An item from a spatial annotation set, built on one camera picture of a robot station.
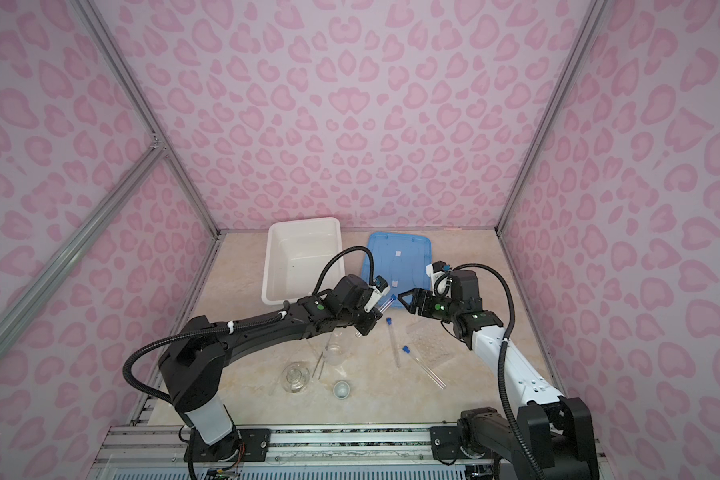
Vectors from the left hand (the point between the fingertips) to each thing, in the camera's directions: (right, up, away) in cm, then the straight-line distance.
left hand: (383, 309), depth 84 cm
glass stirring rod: (-19, -16, +3) cm, 25 cm away
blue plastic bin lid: (+8, +14, +27) cm, 31 cm away
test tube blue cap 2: (+7, -13, +5) cm, 15 cm away
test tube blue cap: (+2, -5, +10) cm, 12 cm away
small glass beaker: (-14, -13, +6) cm, 20 cm away
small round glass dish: (-11, -21, -2) cm, 24 cm away
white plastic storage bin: (-30, +16, +22) cm, 41 cm away
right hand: (+7, +4, -3) cm, 9 cm away
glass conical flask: (-23, -16, -6) cm, 29 cm away
